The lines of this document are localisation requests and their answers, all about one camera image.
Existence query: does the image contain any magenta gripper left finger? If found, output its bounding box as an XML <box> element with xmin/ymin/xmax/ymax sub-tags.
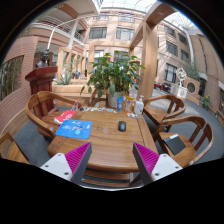
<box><xmin>41</xmin><ymin>143</ymin><xmax>92</xmax><ymax>185</ymax></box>

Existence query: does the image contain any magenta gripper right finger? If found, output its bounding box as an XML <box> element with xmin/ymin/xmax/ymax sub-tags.
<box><xmin>133</xmin><ymin>143</ymin><xmax>182</xmax><ymax>185</ymax></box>

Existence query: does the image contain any black computer mouse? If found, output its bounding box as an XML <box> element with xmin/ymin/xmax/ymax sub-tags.
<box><xmin>118</xmin><ymin>121</ymin><xmax>126</xmax><ymax>132</ymax></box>

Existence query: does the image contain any black notebook on chair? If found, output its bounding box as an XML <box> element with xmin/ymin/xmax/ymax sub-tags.
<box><xmin>163</xmin><ymin>134</ymin><xmax>186</xmax><ymax>155</ymax></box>

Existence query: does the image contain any wooden table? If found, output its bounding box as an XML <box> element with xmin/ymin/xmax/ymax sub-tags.
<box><xmin>47</xmin><ymin>111</ymin><xmax>157</xmax><ymax>187</ymax></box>

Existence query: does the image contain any red and white book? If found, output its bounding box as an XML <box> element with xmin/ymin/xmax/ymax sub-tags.
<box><xmin>54</xmin><ymin>110</ymin><xmax>76</xmax><ymax>125</ymax></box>

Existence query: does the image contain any wooden armchair near right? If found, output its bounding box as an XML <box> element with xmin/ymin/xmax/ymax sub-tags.
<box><xmin>153</xmin><ymin>115</ymin><xmax>214</xmax><ymax>168</ymax></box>

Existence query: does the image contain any wooden armchair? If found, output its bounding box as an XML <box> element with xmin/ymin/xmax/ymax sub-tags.
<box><xmin>25</xmin><ymin>91</ymin><xmax>82</xmax><ymax>139</ymax></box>
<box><xmin>0</xmin><ymin>133</ymin><xmax>29</xmax><ymax>164</ymax></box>
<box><xmin>143</xmin><ymin>94</ymin><xmax>186</xmax><ymax>126</ymax></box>
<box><xmin>153</xmin><ymin>115</ymin><xmax>214</xmax><ymax>168</ymax></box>

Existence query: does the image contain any white pump sanitizer bottle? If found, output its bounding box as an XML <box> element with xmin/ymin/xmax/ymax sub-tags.
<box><xmin>134</xmin><ymin>95</ymin><xmax>144</xmax><ymax>115</ymax></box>

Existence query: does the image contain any wooden armchair near left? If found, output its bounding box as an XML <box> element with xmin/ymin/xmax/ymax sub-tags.
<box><xmin>0</xmin><ymin>133</ymin><xmax>29</xmax><ymax>164</ymax></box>

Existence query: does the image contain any wooden armchair far right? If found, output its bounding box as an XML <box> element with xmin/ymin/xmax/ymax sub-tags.
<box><xmin>143</xmin><ymin>94</ymin><xmax>186</xmax><ymax>126</ymax></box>

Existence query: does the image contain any wooden armchair far left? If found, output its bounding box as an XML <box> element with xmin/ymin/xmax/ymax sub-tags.
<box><xmin>25</xmin><ymin>91</ymin><xmax>82</xmax><ymax>139</ymax></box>

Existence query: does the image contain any yellow bottle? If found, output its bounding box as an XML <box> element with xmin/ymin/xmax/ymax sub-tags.
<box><xmin>125</xmin><ymin>96</ymin><xmax>134</xmax><ymax>112</ymax></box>

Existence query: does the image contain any white plant pot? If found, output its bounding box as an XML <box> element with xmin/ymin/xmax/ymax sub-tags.
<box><xmin>108</xmin><ymin>92</ymin><xmax>120</xmax><ymax>108</ymax></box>

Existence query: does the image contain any white sculpture on stand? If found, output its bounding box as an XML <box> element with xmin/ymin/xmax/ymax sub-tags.
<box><xmin>170</xmin><ymin>68</ymin><xmax>188</xmax><ymax>99</ymax></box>

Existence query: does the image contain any green potted plant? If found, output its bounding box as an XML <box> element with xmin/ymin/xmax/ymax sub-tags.
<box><xmin>81</xmin><ymin>53</ymin><xmax>145</xmax><ymax>98</ymax></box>

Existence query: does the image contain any dark bronze bust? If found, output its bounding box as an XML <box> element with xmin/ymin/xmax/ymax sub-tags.
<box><xmin>36</xmin><ymin>49</ymin><xmax>49</xmax><ymax>68</ymax></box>

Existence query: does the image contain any wooden pergola post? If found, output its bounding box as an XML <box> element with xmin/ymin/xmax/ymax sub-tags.
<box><xmin>129</xmin><ymin>1</ymin><xmax>175</xmax><ymax>99</ymax></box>

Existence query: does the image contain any red wooden pedestal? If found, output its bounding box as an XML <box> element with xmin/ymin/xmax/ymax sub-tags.
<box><xmin>24</xmin><ymin>65</ymin><xmax>59</xmax><ymax>105</ymax></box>

